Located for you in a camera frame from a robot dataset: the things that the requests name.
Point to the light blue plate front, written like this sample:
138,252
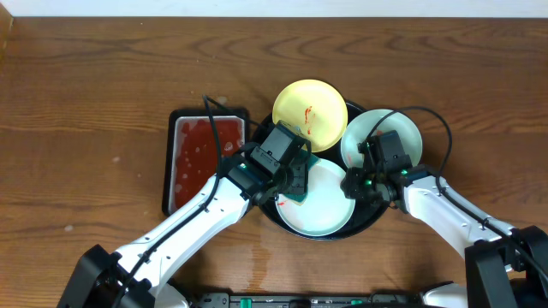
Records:
325,209

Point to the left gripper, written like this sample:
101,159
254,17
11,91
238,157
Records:
297,180

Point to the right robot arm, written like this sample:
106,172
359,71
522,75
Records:
505,266

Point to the black rectangular water tray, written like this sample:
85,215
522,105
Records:
191,156

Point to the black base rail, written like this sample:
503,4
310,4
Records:
272,300

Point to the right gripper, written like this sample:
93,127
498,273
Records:
352,189

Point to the yellow plate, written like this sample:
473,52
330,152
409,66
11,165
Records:
316,108

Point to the light blue plate upper right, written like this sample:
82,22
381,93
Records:
358,129

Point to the green scrubbing sponge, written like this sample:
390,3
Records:
298,176

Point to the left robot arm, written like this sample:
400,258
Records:
137,274

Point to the light blue plate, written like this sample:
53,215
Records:
325,209
358,129

